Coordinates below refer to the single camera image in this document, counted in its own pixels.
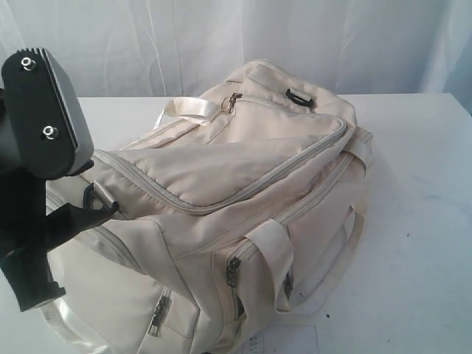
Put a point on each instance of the white backdrop curtain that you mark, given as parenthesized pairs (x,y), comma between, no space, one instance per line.
(171,48)

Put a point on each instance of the cream fabric duffel bag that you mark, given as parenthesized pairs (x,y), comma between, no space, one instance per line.
(241,205)

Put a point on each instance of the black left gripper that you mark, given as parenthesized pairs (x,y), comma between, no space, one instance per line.
(24,224)

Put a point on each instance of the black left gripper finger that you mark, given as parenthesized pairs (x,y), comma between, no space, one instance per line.
(29,275)

